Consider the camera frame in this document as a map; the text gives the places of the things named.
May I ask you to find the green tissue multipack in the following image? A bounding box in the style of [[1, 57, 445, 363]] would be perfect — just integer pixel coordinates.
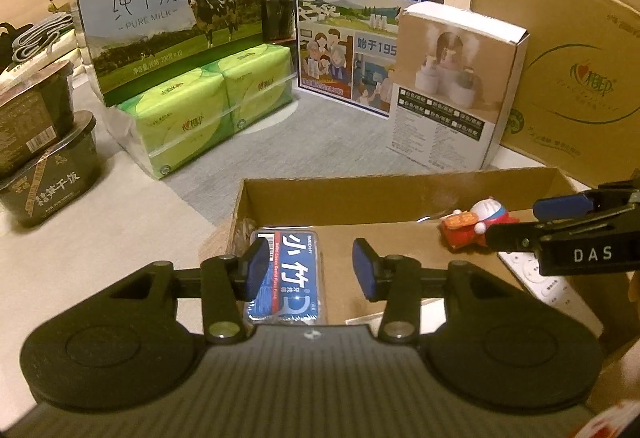
[[102, 42, 296, 181]]

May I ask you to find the shallow cardboard box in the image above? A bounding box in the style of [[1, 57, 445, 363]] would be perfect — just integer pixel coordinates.
[[227, 166, 640, 411]]

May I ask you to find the black instant food bowl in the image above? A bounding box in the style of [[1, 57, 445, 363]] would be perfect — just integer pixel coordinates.
[[0, 59, 75, 179], [0, 112, 99, 227]]

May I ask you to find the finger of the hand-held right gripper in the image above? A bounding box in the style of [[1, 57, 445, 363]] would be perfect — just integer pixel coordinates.
[[532, 182, 640, 222], [487, 205, 640, 251]]

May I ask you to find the white remote control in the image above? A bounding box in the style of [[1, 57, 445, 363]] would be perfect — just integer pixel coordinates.
[[497, 250, 593, 323]]

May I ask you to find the grey strap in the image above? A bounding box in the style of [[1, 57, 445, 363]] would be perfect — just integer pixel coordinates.
[[11, 12, 76, 63]]

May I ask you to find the large brown cardboard box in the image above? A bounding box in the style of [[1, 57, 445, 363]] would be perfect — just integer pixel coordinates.
[[470, 0, 640, 191]]

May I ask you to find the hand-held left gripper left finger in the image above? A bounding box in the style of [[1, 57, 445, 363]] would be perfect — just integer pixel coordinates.
[[106, 238, 273, 345]]

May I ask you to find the cow print milk carton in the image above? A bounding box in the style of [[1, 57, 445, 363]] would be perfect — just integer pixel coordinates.
[[67, 0, 263, 106]]

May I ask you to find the white humidifier box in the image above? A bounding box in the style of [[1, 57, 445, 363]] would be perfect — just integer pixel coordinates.
[[385, 0, 530, 171]]

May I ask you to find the black bag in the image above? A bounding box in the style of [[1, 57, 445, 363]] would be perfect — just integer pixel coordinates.
[[0, 22, 21, 68]]

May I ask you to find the red cat figurine toy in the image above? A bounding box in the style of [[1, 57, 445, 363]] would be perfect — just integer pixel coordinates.
[[439, 198, 521, 251]]

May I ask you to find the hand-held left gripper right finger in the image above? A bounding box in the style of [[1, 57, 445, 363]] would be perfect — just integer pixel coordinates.
[[351, 238, 521, 345]]

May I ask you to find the clear floss pick box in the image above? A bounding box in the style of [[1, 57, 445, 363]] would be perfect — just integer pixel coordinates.
[[242, 228, 331, 326]]

